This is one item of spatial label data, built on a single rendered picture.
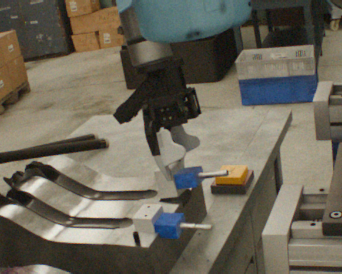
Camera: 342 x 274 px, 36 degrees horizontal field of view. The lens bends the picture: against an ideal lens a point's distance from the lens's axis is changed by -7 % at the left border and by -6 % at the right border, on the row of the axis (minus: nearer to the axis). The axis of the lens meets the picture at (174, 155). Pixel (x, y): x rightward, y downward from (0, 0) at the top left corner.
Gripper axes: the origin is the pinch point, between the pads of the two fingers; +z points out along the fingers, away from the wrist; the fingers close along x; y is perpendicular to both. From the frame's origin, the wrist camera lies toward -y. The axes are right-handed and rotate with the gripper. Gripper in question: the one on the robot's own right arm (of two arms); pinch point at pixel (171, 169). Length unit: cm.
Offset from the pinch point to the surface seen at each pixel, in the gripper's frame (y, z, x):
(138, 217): -1.5, 3.9, -13.5
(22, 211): -26.2, 0.2, -14.8
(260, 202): -1, 26, 48
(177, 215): 4.0, 5.5, -9.9
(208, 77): -135, 18, 372
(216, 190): 0.1, 10.7, 17.7
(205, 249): 4.2, 15.2, -3.4
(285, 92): -51, 36, 310
